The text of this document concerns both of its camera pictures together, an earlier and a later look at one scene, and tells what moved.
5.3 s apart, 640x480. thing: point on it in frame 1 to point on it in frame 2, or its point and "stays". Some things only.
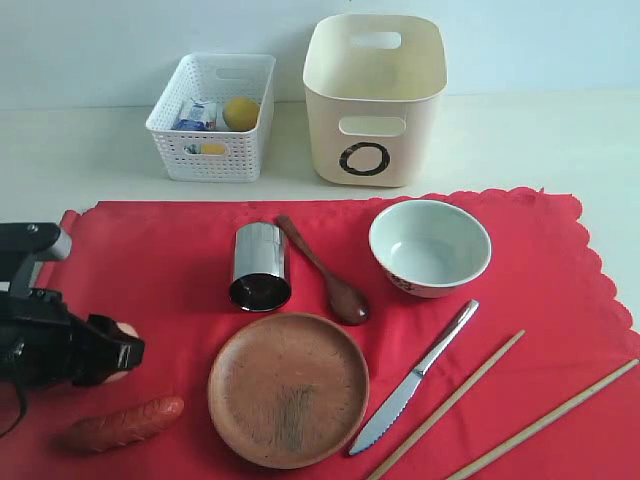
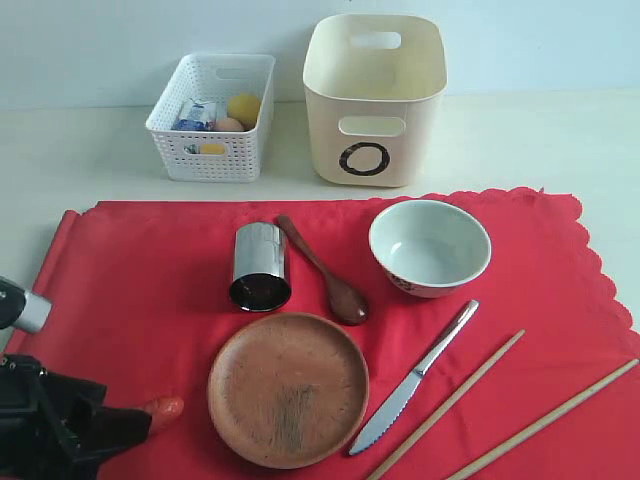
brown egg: (130, 330) to (228, 125)
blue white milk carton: (196, 115) stays
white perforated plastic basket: (209, 118) stays
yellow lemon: (240, 113) stays
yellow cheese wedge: (212, 149) stays
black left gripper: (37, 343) to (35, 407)
